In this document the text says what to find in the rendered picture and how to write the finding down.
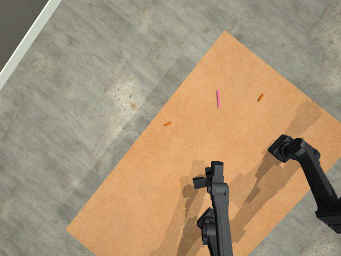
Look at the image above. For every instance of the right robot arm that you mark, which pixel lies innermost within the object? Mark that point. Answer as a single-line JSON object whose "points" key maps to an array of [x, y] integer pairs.
{"points": [[329, 205]]}

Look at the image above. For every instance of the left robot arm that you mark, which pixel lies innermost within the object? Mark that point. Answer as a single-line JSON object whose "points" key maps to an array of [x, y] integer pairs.
{"points": [[214, 225]]}

